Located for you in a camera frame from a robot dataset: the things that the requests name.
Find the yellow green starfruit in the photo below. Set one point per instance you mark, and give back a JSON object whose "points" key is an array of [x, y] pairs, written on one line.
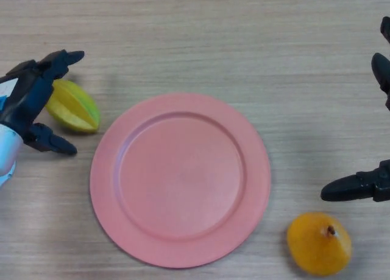
{"points": [[76, 109]]}

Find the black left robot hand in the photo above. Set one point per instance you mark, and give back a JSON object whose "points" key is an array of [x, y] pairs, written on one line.
{"points": [[24, 94]]}

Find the pink round plate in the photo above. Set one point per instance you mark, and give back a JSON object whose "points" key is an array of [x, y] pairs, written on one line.
{"points": [[179, 179]]}

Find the orange pear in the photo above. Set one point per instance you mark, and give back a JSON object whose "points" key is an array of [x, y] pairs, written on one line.
{"points": [[317, 246]]}

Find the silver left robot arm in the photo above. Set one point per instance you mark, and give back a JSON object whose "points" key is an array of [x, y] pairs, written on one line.
{"points": [[7, 155]]}

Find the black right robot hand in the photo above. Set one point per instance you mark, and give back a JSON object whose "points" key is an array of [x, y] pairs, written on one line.
{"points": [[382, 73]]}

